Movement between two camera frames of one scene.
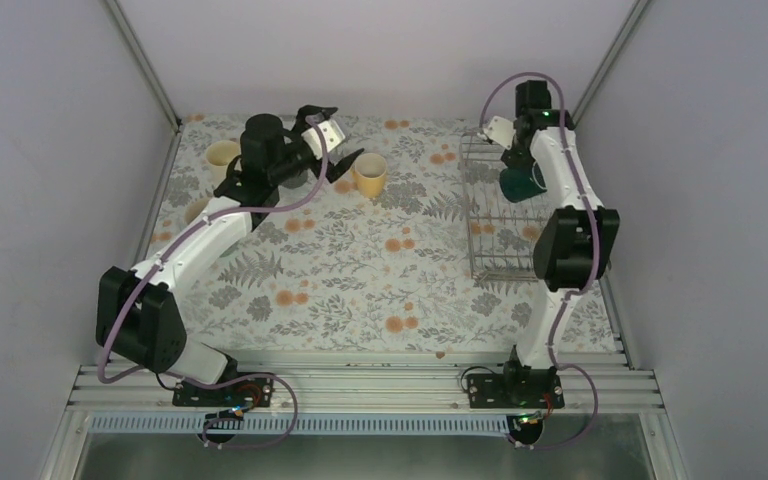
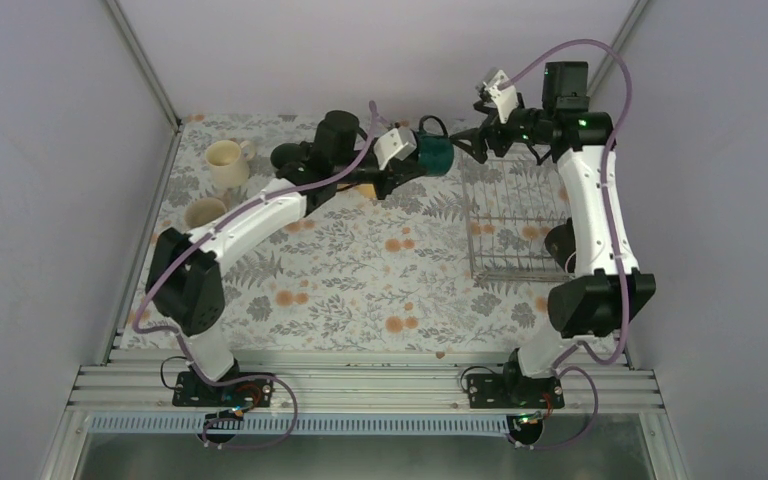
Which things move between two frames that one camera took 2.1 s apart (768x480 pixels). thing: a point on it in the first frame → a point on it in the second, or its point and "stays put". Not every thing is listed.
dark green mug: (519, 184) → (435, 150)
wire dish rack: (500, 232) stays put
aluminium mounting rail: (366, 389) stays put
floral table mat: (410, 245) stays put
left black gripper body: (287, 165) → (390, 176)
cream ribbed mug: (219, 155) stays put
